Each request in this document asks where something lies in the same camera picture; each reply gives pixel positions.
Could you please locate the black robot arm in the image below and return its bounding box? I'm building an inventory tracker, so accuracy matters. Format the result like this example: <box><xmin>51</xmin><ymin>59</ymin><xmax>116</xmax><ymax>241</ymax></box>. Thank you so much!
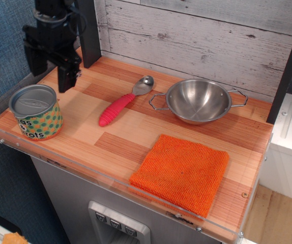
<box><xmin>23</xmin><ymin>1</ymin><xmax>86</xmax><ymax>93</ymax></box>

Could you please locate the peas and carrots can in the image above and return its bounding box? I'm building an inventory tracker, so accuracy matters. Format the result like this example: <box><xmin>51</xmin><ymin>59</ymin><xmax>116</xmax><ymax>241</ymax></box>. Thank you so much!
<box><xmin>9</xmin><ymin>84</ymin><xmax>64</xmax><ymax>141</ymax></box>

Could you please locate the orange knitted cloth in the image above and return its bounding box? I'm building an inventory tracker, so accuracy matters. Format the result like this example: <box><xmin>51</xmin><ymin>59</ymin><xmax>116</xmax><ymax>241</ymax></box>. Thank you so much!
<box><xmin>129</xmin><ymin>134</ymin><xmax>229</xmax><ymax>218</ymax></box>

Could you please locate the silver dispenser button panel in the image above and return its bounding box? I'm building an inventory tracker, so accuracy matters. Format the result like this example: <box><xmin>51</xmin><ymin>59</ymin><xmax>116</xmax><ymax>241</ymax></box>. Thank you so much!
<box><xmin>88</xmin><ymin>201</ymin><xmax>151</xmax><ymax>243</ymax></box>

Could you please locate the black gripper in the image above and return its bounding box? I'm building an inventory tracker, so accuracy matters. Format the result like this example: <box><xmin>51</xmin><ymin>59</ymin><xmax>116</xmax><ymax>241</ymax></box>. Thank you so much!
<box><xmin>23</xmin><ymin>10</ymin><xmax>81</xmax><ymax>93</ymax></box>

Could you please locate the grey toy fridge cabinet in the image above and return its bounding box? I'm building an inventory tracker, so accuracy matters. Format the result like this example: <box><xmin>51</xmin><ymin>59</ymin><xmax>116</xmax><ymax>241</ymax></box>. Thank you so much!
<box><xmin>32</xmin><ymin>158</ymin><xmax>218</xmax><ymax>243</ymax></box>

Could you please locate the pink handled metal spoon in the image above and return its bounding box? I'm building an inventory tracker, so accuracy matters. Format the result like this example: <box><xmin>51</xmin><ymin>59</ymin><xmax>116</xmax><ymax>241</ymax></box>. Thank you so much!
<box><xmin>99</xmin><ymin>76</ymin><xmax>154</xmax><ymax>127</ymax></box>

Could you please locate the orange object bottom left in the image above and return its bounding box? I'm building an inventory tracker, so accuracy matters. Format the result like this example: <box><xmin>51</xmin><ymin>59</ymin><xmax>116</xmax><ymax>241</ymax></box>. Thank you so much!
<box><xmin>2</xmin><ymin>232</ymin><xmax>28</xmax><ymax>244</ymax></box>

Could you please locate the white toy sink unit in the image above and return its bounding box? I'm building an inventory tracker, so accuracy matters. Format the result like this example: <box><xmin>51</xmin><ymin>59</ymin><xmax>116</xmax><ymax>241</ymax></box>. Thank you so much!
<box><xmin>259</xmin><ymin>94</ymin><xmax>292</xmax><ymax>198</ymax></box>

